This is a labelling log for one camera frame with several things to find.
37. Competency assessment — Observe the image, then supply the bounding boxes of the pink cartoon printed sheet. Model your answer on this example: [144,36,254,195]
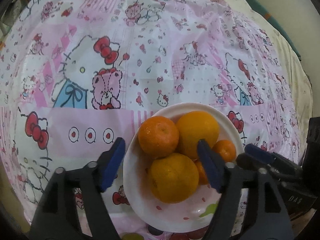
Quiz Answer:
[0,0,313,240]

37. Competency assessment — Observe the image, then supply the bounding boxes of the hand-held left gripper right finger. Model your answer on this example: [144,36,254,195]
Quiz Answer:
[197,139,295,240]

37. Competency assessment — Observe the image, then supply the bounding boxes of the white patterned bowl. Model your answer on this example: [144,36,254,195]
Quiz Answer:
[122,103,247,233]

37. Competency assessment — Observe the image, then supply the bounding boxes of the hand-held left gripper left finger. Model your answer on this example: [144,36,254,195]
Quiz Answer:
[29,137,126,240]

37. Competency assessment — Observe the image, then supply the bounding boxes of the dark purple grape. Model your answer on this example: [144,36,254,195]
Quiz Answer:
[147,224,165,237]

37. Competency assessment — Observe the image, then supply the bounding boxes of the small mandarin orange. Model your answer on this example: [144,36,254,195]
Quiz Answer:
[212,139,237,162]
[194,159,209,185]

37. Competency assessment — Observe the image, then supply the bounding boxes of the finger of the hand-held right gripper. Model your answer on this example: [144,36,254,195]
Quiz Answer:
[236,153,285,180]
[245,143,302,174]

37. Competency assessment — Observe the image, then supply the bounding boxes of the teal mattress edge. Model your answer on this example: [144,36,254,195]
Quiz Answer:
[242,0,303,60]

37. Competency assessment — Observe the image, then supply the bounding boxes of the large orange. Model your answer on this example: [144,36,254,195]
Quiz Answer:
[147,152,200,204]
[175,111,220,159]

